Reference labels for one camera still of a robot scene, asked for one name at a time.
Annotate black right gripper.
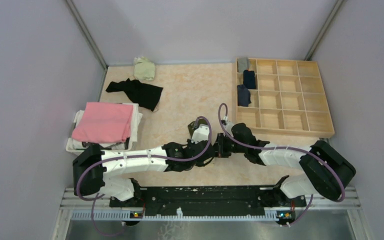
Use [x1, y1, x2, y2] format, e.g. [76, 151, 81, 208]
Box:
[214, 132, 247, 158]

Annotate navy underwear cream waistband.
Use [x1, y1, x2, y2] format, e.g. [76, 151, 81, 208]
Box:
[236, 84, 252, 107]

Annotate navy orange underwear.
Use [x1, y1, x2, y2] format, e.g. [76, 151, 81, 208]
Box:
[243, 69, 257, 90]

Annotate grey underwear white waistband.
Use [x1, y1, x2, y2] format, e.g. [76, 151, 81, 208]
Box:
[236, 57, 251, 73]

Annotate dark green underwear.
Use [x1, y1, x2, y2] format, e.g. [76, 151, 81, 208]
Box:
[187, 119, 212, 139]

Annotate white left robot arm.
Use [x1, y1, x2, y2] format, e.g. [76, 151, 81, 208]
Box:
[72, 140, 216, 207]

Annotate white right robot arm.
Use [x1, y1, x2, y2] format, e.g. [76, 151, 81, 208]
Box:
[215, 120, 356, 206]

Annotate black underwear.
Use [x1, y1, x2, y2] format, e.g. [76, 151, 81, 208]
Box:
[105, 78, 164, 112]

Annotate light green underwear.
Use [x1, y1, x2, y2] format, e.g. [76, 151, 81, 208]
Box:
[133, 56, 156, 81]

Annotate white folded cloth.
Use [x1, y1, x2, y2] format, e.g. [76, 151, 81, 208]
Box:
[74, 103, 143, 148]

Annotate wooden compartment tray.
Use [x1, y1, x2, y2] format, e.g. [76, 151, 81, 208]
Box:
[233, 57, 335, 138]

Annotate pink folded cloth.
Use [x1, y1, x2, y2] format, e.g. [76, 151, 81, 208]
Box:
[71, 102, 134, 144]

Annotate white perforated plastic basket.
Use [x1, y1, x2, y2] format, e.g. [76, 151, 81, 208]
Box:
[65, 110, 136, 156]

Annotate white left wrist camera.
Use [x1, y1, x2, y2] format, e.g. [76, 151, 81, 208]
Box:
[191, 124, 211, 144]

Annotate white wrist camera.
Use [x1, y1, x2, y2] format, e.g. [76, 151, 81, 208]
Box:
[191, 124, 211, 144]
[221, 119, 235, 134]

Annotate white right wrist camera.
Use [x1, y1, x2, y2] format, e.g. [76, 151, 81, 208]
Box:
[221, 119, 235, 134]

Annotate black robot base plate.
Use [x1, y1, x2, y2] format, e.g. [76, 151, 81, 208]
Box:
[109, 185, 307, 217]

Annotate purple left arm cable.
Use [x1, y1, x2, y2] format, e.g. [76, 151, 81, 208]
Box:
[76, 116, 213, 238]

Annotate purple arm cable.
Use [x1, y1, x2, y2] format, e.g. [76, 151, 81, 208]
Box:
[218, 103, 347, 228]
[76, 116, 213, 238]

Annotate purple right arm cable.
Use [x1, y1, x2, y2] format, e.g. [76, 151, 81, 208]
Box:
[218, 103, 347, 228]

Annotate aluminium frame rail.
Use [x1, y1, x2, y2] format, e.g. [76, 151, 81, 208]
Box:
[52, 185, 373, 240]

